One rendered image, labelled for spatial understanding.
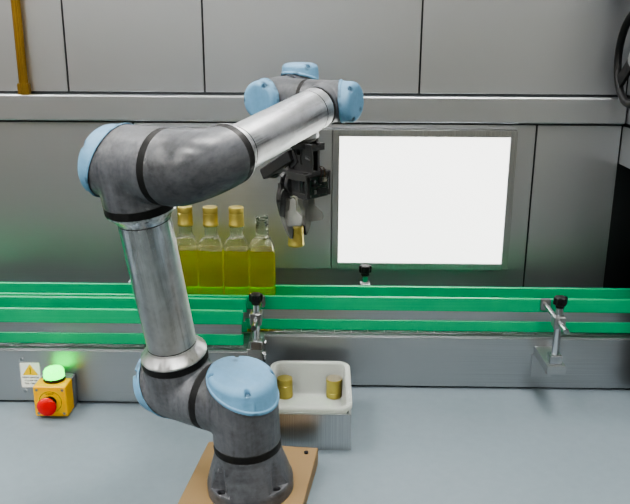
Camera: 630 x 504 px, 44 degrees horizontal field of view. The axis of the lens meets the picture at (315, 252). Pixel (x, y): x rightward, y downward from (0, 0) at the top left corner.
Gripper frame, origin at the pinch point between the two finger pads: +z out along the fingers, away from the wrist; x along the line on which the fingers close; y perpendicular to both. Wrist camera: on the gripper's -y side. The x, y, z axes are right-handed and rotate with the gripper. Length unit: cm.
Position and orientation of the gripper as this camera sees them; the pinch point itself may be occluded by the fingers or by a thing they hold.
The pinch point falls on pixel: (296, 229)
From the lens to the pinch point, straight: 167.8
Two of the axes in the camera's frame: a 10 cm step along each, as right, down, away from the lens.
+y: 6.9, 2.3, -6.9
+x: 7.3, -2.2, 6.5
